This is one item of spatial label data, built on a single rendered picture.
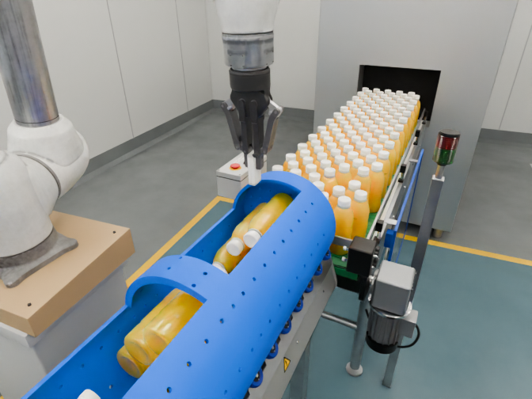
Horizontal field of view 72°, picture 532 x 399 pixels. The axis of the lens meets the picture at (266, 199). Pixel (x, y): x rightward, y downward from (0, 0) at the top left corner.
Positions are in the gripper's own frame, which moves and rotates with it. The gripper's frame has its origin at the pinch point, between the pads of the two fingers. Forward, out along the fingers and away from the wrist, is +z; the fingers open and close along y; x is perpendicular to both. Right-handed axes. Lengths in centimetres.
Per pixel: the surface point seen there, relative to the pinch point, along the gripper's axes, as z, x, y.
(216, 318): 11.5, -29.0, 8.3
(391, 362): 117, 58, 34
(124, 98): 74, 230, -290
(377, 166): 25, 64, 14
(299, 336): 44.5, -1.6, 11.7
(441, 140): 11, 60, 33
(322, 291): 45.1, 16.2, 11.6
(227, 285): 10.5, -22.9, 6.7
